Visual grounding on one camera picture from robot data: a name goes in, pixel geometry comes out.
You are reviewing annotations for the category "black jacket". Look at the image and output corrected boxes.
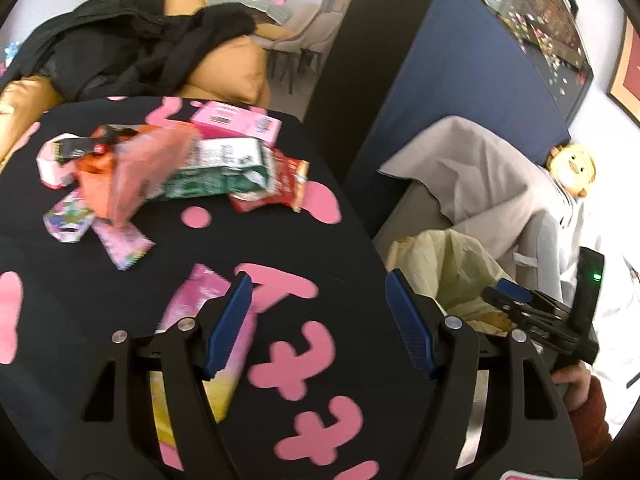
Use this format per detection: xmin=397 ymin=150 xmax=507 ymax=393
xmin=1 ymin=0 xmax=256 ymax=101

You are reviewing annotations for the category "orange plastic bag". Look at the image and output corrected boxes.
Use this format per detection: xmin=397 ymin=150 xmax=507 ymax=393
xmin=74 ymin=122 xmax=203 ymax=228

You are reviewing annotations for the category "pink hexagonal small box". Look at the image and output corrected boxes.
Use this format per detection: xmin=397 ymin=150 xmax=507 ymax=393
xmin=36 ymin=132 xmax=78 ymax=190

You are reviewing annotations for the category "blue cloth covered cabinet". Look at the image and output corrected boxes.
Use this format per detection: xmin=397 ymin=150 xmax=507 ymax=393
xmin=344 ymin=0 xmax=572 ymax=239

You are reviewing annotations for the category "small pink wrapper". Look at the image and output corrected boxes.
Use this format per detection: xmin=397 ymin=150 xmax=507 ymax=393
xmin=91 ymin=219 xmax=155 ymax=271

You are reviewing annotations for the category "green white milk carton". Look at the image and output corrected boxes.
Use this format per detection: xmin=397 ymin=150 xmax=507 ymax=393
xmin=157 ymin=136 xmax=274 ymax=200

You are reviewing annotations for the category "black wrapper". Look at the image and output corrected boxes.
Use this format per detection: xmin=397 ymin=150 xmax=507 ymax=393
xmin=52 ymin=125 xmax=138 ymax=164

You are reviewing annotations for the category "red sleeve right forearm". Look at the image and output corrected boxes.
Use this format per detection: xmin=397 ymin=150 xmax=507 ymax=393
xmin=568 ymin=377 xmax=613 ymax=469

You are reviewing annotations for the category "pink yellow snack bag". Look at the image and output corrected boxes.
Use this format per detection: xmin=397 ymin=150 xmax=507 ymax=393
xmin=150 ymin=262 xmax=260 ymax=472

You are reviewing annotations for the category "Kleenex Toy Story tissue pack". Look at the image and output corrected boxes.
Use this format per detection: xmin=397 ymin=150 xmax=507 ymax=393
xmin=43 ymin=188 xmax=96 ymax=244

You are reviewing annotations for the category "yellow duck plush toy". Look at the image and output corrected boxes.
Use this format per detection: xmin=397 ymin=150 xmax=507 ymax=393
xmin=546 ymin=143 xmax=597 ymax=198

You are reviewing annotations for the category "right hand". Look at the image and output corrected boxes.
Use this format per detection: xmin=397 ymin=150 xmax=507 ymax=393
xmin=551 ymin=362 xmax=592 ymax=412

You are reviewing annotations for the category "framed red picture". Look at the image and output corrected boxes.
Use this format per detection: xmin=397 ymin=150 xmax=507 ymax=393
xmin=608 ymin=18 xmax=640 ymax=125

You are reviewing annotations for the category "yellowish trash bag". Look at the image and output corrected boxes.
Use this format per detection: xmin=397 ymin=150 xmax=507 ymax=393
xmin=385 ymin=230 xmax=515 ymax=336

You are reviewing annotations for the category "beige grey cloth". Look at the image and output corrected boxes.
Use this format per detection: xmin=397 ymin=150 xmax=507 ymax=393
xmin=374 ymin=116 xmax=561 ymax=275

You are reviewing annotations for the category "yellow-orange sofa armchair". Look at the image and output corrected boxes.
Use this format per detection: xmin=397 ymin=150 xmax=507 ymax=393
xmin=1 ymin=0 xmax=270 ymax=162

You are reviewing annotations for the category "dining table with cover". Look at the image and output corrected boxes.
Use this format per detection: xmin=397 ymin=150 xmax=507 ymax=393
xmin=205 ymin=0 xmax=294 ymax=26

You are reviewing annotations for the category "red snack wrapper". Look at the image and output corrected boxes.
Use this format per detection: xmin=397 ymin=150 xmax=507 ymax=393
xmin=229 ymin=148 xmax=309 ymax=212

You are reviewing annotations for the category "beige dining chair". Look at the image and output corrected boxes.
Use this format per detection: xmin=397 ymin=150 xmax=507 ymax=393
xmin=268 ymin=4 xmax=344 ymax=94

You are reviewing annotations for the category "black tablecloth with pink shapes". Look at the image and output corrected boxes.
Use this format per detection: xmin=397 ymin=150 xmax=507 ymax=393
xmin=1 ymin=98 xmax=430 ymax=479

